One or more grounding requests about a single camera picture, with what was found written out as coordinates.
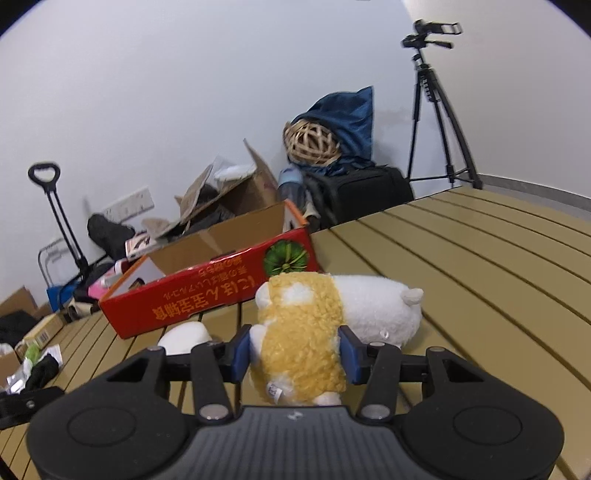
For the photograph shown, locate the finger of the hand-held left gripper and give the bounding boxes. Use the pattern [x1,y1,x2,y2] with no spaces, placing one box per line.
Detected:
[0,387,65,430]

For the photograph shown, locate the black folding hand trolley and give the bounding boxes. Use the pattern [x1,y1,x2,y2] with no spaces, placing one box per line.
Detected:
[28,162,93,296]

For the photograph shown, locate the dark blue cloth bag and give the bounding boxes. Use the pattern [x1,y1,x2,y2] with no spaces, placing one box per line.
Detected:
[295,85,377,176]

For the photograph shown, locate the woven rattan ball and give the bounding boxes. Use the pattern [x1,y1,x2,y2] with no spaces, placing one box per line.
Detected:
[283,119,342,166]

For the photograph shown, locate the white plastic container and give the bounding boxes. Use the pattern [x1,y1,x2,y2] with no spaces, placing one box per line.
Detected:
[215,164,257,182]

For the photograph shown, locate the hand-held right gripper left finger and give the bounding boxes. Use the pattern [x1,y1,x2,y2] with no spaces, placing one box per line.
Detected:
[105,325,254,424]

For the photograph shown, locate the flat cardboard box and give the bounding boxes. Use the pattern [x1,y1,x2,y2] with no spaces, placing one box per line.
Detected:
[0,286,40,319]

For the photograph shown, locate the white wall outlet strip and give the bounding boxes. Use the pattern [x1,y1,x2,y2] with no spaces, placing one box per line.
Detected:
[102,186,154,222]

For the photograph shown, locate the pale yellow carton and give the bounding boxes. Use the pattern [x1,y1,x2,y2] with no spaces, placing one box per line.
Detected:
[21,314,65,349]

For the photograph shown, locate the black travel bag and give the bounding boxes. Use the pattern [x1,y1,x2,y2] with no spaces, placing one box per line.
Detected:
[305,165,415,229]

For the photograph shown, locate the black sack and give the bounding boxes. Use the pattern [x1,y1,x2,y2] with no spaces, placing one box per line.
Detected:
[87,213,137,259]

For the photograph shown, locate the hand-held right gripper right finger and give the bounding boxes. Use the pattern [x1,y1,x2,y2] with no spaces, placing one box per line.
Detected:
[339,325,483,424]

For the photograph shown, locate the blue water bottle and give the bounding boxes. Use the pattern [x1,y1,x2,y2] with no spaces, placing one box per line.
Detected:
[277,167,308,215]

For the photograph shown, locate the open cardboard box with flaps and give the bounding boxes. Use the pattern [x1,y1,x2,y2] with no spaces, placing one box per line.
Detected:
[141,138,280,241]

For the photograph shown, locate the black cloth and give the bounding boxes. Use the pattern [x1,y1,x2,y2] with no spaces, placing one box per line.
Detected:
[0,310,35,344]

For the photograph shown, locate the small white and brown box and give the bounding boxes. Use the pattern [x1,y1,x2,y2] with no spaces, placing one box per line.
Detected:
[124,233,155,259]

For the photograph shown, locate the white and yellow plush toy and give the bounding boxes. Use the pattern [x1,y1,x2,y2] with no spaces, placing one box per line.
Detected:
[249,272,424,407]

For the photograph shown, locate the blue plastic box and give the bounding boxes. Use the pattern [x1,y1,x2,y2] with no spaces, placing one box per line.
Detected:
[46,285,77,311]

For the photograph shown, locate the pink packet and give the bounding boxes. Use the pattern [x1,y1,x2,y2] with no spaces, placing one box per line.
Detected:
[88,277,121,300]

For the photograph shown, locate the tan slatted folding table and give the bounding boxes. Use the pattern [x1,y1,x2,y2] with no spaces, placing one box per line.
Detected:
[0,187,591,480]

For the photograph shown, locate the red cardboard box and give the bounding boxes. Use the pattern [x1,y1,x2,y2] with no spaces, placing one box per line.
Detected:
[99,199,321,340]

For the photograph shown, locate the silver foil wrapper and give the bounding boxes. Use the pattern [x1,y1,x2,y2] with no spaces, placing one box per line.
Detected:
[4,360,35,395]

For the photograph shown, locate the black knit glove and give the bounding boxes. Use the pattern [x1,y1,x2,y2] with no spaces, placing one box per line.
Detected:
[25,355,61,391]

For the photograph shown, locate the black tripod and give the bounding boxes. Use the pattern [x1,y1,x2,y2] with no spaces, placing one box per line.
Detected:
[406,51,484,191]

